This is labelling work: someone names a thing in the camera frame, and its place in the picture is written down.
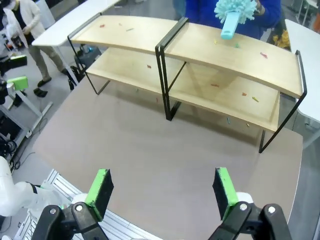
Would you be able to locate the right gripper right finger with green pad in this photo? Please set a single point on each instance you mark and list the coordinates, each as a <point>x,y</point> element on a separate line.
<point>225,192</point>

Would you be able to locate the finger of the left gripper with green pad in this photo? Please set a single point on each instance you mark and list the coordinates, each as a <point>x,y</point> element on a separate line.
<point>18,83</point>
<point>18,60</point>

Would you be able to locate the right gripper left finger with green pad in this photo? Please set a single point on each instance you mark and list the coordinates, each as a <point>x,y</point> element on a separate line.
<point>98,192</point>

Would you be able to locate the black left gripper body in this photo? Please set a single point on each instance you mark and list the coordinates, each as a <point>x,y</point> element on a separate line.
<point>3,92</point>

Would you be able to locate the teal microfiber duster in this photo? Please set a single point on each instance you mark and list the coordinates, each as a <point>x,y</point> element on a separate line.
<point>233,10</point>

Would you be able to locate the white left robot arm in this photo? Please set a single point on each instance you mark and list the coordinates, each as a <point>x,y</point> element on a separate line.
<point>15,195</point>

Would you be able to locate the person's left hand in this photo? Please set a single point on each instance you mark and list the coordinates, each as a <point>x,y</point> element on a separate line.
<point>261,6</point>

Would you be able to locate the person in white cardigan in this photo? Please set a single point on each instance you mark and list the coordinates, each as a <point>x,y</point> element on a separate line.
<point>23,22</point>

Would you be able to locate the black cart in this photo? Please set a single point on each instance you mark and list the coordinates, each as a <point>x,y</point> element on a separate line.
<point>76,70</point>

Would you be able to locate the white side table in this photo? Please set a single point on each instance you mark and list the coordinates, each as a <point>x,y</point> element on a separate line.
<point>305,75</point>
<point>72,22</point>

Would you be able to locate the blue paper scrap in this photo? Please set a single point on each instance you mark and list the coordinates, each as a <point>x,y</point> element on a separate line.
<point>228,120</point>

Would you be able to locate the yellow crumpled cloth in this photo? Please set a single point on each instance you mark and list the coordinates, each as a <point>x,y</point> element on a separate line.
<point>281,38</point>

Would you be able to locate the person in blue sweater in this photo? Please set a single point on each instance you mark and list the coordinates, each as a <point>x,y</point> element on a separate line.
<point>271,17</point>

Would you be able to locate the grey desk frame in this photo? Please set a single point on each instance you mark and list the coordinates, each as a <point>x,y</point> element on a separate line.
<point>27,110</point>

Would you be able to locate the silver aluminium frame base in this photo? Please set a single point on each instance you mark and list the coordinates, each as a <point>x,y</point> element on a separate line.
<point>62,185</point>

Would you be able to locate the wooden two-tier shelf black frame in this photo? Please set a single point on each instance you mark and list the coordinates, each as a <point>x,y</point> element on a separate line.
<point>225,62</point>
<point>120,35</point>

